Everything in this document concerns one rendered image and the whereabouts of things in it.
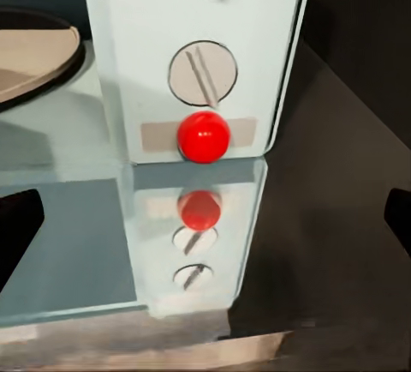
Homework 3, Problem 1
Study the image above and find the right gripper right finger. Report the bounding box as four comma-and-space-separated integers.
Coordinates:
384, 188, 411, 257

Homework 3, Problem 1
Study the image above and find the microwave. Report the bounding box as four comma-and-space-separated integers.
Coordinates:
0, 0, 307, 172

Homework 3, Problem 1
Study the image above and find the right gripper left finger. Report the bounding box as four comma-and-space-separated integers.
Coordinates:
0, 189, 45, 291

